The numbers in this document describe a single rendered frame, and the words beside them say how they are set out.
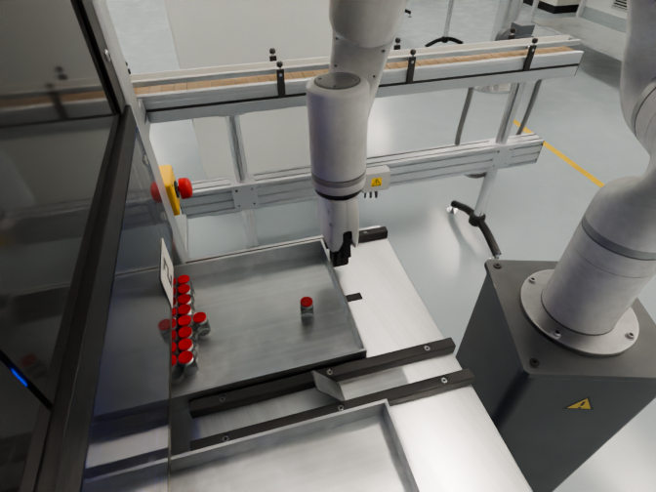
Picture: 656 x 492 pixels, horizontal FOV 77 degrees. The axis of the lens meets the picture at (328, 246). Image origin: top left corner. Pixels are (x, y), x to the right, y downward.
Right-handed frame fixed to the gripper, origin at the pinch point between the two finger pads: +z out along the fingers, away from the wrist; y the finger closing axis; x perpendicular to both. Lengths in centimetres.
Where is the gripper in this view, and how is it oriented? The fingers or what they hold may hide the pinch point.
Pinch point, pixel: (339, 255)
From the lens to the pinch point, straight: 74.7
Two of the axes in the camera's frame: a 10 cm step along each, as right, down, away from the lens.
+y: 2.6, 6.4, -7.2
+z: 0.2, 7.4, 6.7
